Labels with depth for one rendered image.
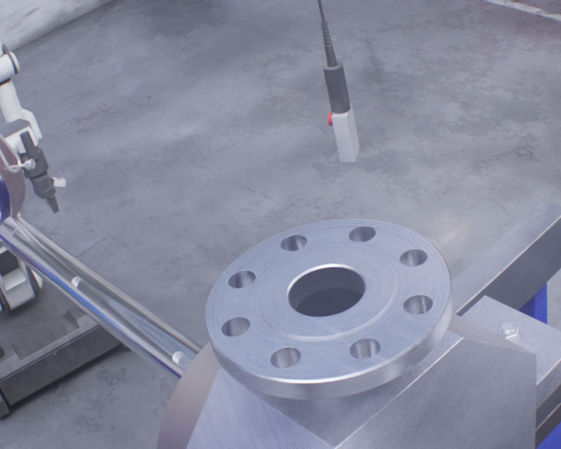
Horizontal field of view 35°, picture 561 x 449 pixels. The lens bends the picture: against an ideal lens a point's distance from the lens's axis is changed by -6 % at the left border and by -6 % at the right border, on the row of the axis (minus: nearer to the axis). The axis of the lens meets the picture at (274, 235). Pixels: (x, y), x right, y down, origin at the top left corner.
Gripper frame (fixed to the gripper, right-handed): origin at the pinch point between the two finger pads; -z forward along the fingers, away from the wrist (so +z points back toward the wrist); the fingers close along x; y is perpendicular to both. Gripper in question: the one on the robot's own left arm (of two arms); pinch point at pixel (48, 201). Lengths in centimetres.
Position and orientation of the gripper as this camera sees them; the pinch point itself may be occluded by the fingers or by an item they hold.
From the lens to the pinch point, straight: 306.1
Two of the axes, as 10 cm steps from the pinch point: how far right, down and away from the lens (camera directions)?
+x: 4.9, 2.2, -8.4
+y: 8.2, -4.6, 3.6
